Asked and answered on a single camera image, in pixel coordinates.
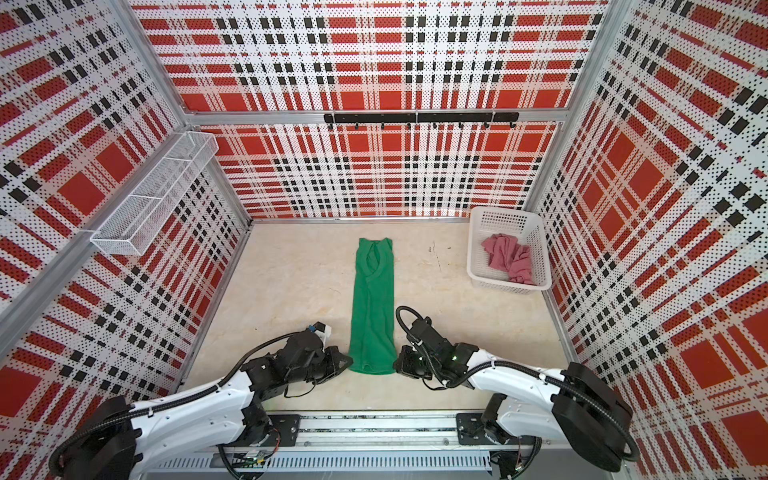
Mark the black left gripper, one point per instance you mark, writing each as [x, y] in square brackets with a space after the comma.
[333, 355]

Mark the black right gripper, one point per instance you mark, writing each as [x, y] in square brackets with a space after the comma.
[403, 363]

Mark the green tank top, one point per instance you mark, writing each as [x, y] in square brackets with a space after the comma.
[372, 345]

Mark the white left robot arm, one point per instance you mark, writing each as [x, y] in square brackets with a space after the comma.
[123, 440]

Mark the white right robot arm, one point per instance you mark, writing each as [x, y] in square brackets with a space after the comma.
[572, 404]

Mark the maroon crumpled tank top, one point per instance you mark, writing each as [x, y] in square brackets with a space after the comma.
[507, 254]

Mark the white perforated plastic basket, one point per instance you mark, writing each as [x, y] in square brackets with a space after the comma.
[527, 227]

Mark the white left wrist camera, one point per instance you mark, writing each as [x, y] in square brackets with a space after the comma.
[322, 331]

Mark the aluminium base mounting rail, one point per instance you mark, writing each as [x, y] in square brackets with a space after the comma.
[372, 429]

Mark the black wall hook rail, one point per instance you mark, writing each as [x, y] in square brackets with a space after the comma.
[421, 117]

